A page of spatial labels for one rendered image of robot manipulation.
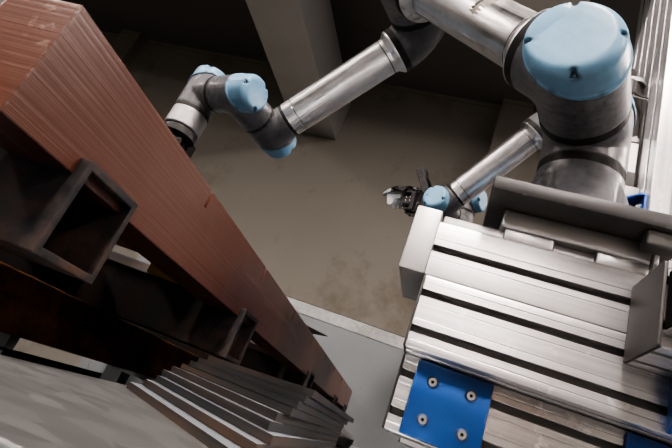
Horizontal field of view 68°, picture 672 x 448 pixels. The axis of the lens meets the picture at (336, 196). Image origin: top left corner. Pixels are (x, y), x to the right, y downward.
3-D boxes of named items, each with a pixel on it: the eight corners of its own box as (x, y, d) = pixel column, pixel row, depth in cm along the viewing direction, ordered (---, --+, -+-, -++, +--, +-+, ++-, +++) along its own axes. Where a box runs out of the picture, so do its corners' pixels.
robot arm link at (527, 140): (586, 99, 125) (431, 217, 132) (595, 126, 133) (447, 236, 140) (556, 80, 134) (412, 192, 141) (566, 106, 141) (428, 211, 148)
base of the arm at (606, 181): (610, 268, 72) (619, 210, 76) (652, 225, 59) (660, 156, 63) (503, 240, 76) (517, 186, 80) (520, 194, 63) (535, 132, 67)
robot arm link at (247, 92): (284, 101, 103) (245, 103, 109) (253, 62, 95) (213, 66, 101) (268, 132, 100) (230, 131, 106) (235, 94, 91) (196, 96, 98)
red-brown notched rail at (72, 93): (-74, 89, 21) (13, -10, 23) (334, 404, 164) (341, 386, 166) (-1, 110, 20) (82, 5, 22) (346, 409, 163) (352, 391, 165)
